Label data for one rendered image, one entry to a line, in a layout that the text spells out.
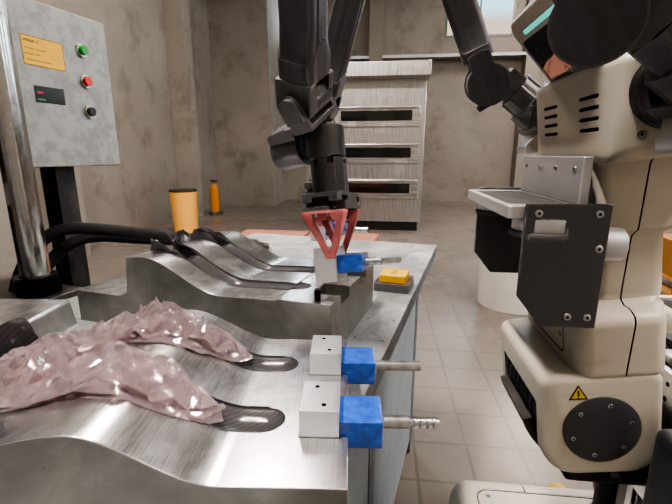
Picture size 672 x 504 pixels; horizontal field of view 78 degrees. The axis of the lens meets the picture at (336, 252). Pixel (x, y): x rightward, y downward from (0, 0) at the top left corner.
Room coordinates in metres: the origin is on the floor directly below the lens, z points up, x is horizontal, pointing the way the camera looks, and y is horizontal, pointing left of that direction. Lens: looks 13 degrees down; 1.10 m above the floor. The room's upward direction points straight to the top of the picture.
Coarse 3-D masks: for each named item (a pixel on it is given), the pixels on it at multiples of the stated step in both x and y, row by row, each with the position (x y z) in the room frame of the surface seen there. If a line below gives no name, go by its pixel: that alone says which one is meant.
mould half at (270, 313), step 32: (160, 256) 0.69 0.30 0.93; (224, 256) 0.77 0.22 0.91; (256, 256) 0.83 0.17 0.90; (96, 288) 0.73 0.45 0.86; (128, 288) 0.68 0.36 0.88; (160, 288) 0.66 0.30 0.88; (192, 288) 0.64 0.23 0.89; (224, 288) 0.66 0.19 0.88; (256, 288) 0.66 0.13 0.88; (352, 288) 0.67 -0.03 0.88; (96, 320) 0.71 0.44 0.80; (256, 320) 0.60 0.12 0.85; (288, 320) 0.59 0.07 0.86; (320, 320) 0.57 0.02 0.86; (352, 320) 0.67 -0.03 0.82
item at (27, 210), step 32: (0, 0) 0.92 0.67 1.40; (0, 32) 0.91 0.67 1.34; (0, 64) 0.90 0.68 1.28; (0, 96) 0.89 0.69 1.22; (0, 128) 0.89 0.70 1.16; (0, 160) 0.89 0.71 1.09; (32, 160) 0.93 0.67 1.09; (32, 192) 0.91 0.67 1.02; (32, 224) 0.90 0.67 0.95; (32, 256) 0.90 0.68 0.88; (32, 288) 0.88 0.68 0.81
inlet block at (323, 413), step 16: (304, 384) 0.37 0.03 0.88; (320, 384) 0.37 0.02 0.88; (336, 384) 0.37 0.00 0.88; (304, 400) 0.34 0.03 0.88; (320, 400) 0.34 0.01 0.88; (336, 400) 0.34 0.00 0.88; (352, 400) 0.36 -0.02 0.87; (368, 400) 0.36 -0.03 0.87; (304, 416) 0.32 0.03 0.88; (320, 416) 0.32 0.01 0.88; (336, 416) 0.32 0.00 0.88; (352, 416) 0.33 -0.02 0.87; (368, 416) 0.33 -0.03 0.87; (384, 416) 0.34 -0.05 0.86; (400, 416) 0.34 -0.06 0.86; (432, 416) 0.35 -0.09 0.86; (304, 432) 0.32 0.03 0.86; (320, 432) 0.32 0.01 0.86; (336, 432) 0.32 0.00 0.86; (352, 432) 0.33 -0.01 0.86; (368, 432) 0.32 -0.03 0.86
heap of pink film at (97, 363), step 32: (128, 320) 0.46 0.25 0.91; (160, 320) 0.45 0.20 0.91; (192, 320) 0.47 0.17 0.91; (32, 352) 0.38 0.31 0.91; (64, 352) 0.40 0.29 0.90; (96, 352) 0.37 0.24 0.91; (128, 352) 0.37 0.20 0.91; (224, 352) 0.45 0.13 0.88; (0, 384) 0.35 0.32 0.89; (32, 384) 0.34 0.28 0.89; (64, 384) 0.33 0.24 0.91; (96, 384) 0.32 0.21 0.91; (128, 384) 0.32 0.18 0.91; (160, 384) 0.34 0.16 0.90; (192, 384) 0.36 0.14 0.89; (192, 416) 0.33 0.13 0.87
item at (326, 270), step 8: (320, 248) 0.62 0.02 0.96; (344, 248) 0.66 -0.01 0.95; (320, 256) 0.62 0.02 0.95; (336, 256) 0.61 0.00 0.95; (344, 256) 0.61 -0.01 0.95; (352, 256) 0.60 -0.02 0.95; (360, 256) 0.60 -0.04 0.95; (320, 264) 0.62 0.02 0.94; (328, 264) 0.61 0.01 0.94; (336, 264) 0.61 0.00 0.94; (344, 264) 0.61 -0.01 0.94; (352, 264) 0.60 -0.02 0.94; (360, 264) 0.60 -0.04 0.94; (368, 264) 0.61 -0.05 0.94; (376, 264) 0.61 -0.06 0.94; (320, 272) 0.61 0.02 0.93; (328, 272) 0.61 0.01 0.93; (336, 272) 0.61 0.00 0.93; (344, 272) 0.61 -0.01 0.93; (352, 272) 0.60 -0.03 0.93; (320, 280) 0.61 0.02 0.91; (328, 280) 0.61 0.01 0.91; (336, 280) 0.60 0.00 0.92
